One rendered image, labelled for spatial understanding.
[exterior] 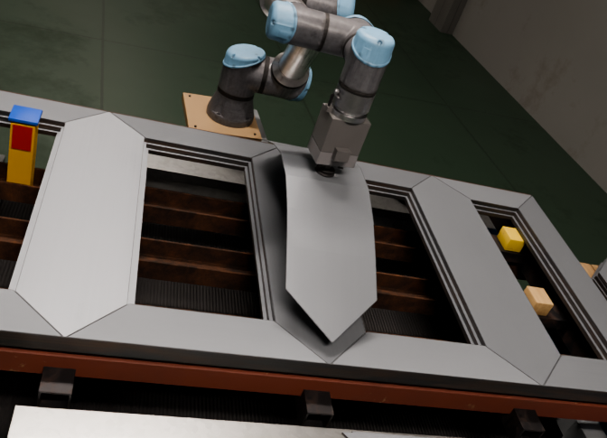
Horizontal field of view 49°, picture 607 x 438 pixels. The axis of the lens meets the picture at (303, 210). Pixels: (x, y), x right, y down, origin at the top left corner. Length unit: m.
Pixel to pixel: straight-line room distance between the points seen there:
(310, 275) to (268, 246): 0.20
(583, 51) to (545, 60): 0.40
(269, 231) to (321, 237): 0.21
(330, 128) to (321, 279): 0.29
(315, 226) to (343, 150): 0.16
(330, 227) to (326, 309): 0.17
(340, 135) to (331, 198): 0.12
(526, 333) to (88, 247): 0.91
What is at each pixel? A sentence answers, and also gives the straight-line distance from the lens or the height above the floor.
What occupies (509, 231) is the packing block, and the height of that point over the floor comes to 0.81.
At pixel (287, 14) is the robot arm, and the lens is 1.29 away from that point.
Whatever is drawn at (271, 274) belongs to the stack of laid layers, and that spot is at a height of 0.85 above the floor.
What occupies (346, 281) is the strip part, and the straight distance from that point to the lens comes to 1.24.
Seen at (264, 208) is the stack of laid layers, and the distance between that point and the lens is 1.50.
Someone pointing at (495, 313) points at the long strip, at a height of 0.85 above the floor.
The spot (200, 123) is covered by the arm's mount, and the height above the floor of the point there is 0.70.
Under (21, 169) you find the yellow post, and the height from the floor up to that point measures 0.76.
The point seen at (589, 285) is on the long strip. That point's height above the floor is 0.85.
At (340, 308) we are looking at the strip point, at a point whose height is 0.91.
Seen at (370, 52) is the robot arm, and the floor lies 1.30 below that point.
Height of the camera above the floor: 1.68
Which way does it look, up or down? 33 degrees down
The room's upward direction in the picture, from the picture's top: 21 degrees clockwise
